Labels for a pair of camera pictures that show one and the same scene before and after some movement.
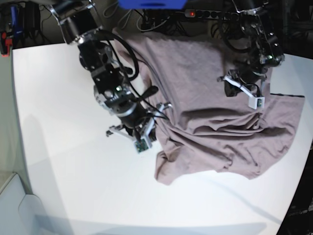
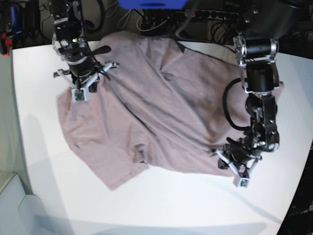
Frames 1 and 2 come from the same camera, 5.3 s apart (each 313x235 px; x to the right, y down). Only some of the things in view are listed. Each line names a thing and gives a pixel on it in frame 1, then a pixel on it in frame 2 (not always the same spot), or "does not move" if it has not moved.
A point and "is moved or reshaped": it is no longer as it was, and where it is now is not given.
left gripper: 138,122 to 71,43
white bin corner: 20,213 does not move
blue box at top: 153,4 does not move
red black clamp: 5,44 does not move
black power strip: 212,14 does not move
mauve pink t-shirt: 201,129 is moved or reshaped
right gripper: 235,82 to 241,155
